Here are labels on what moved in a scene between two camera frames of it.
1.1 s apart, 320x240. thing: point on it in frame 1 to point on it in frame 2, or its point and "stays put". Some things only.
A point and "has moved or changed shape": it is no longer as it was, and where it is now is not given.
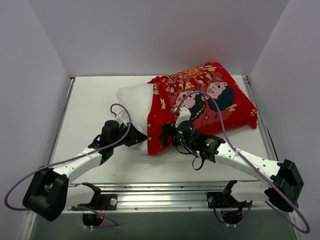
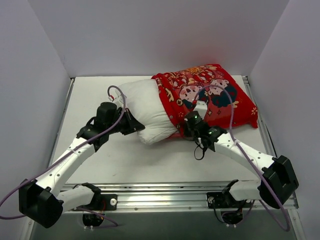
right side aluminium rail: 271,150 stays put
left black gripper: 135,136 to 133,122
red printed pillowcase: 214,104 has moved or changed shape
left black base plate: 106,202 stays put
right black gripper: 164,135 to 189,119
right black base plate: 217,199 stays put
